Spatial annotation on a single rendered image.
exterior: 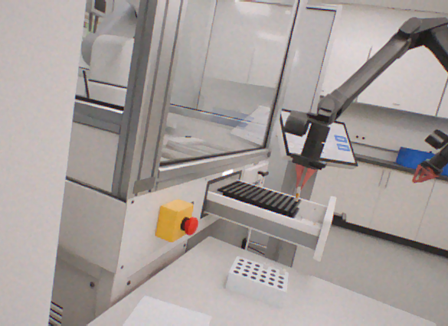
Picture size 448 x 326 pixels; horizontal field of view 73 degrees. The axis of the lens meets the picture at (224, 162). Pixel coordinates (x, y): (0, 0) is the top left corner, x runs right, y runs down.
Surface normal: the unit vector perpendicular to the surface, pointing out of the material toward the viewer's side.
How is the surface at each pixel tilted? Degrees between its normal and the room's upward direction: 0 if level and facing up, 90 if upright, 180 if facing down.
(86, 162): 90
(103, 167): 90
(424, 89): 90
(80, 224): 90
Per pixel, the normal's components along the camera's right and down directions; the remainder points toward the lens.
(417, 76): -0.28, 0.11
